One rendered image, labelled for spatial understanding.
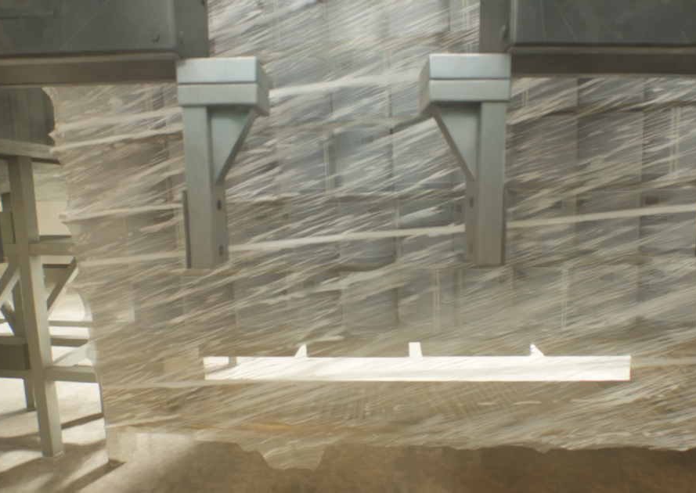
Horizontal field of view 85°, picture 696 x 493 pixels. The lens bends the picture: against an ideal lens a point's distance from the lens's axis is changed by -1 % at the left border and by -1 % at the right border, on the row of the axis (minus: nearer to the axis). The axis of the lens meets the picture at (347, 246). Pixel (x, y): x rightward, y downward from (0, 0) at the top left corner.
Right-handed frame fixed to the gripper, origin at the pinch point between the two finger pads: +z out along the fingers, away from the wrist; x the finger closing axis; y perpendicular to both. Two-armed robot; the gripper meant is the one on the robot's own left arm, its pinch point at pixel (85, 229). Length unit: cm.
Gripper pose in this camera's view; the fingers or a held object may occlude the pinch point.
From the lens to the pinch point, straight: 25.3
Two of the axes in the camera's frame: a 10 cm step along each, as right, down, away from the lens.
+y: 0.1, -1.2, 9.9
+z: 0.1, 9.9, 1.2
